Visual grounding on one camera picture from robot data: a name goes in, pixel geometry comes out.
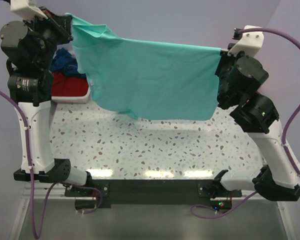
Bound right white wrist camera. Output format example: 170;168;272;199
227;25;264;57

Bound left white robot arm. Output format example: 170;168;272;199
0;0;94;196

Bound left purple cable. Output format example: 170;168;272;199
0;0;103;239

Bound purple cable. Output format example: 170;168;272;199
0;0;103;239
191;26;300;220

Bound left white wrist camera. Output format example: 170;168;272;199
10;0;48;21

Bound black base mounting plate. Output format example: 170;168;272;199
64;179;242;210

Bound navy blue t-shirt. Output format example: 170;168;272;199
49;48;81;77

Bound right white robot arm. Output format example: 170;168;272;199
212;43;300;202

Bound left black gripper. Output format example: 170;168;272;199
22;5;74;69

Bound aluminium rail frame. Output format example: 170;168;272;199
9;182;291;240

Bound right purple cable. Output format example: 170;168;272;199
191;26;300;220

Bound teal t-shirt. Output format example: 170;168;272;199
71;16;221;121

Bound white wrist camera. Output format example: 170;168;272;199
10;0;48;21
227;25;264;57

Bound white plastic laundry basket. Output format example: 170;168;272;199
51;87;91;104

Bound red t-shirt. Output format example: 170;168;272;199
51;72;89;97

